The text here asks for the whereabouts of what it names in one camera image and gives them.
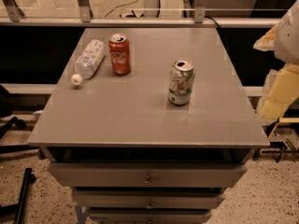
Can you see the metal window railing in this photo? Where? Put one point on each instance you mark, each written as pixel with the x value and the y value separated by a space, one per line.
pixel 142 13

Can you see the grey drawer cabinet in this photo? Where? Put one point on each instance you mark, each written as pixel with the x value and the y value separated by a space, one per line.
pixel 129 119

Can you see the middle grey drawer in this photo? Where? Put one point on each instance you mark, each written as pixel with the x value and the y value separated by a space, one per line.
pixel 156 199

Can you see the bottom grey drawer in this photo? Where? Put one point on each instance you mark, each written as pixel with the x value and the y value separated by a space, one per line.
pixel 150 216

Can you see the clear plastic water bottle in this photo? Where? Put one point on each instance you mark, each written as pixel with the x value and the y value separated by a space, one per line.
pixel 87 63

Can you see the black metal bar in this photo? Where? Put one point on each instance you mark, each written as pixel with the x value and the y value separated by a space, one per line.
pixel 17 209

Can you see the white green 7up can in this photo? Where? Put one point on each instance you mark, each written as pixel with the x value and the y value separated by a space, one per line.
pixel 182 75

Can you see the grey drawer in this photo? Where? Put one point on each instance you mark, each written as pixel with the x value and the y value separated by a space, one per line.
pixel 147 175
pixel 156 199
pixel 150 216

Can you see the black office chair base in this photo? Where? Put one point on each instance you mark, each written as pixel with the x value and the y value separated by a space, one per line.
pixel 6 109

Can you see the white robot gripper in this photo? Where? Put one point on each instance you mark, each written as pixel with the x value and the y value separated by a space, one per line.
pixel 288 37

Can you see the top grey drawer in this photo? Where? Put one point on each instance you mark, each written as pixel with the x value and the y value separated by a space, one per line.
pixel 147 175

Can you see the red coca-cola can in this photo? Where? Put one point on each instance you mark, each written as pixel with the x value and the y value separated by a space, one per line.
pixel 119 52

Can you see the yellow metal stand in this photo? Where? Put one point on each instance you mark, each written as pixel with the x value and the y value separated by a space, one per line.
pixel 283 136

